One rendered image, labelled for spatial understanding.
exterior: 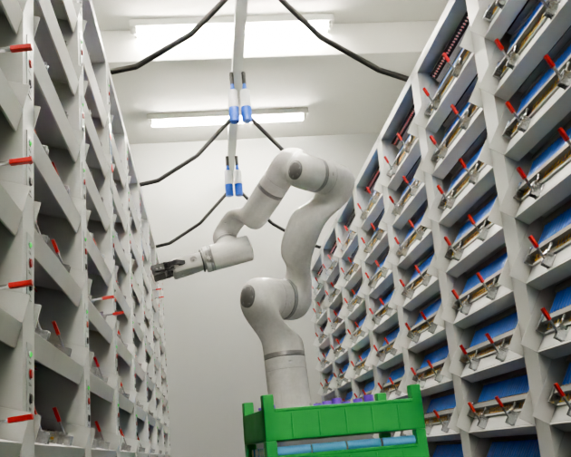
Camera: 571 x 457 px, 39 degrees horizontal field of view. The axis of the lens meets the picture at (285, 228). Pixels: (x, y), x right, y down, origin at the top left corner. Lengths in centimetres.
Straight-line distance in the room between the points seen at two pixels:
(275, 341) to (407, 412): 87
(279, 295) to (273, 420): 92
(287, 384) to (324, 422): 84
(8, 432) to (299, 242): 113
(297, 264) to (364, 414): 92
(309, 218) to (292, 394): 50
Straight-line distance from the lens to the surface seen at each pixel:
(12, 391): 146
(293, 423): 146
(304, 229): 230
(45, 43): 220
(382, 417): 151
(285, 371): 231
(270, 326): 232
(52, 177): 187
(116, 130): 379
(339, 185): 231
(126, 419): 354
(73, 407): 215
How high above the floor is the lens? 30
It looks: 15 degrees up
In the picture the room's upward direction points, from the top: 5 degrees counter-clockwise
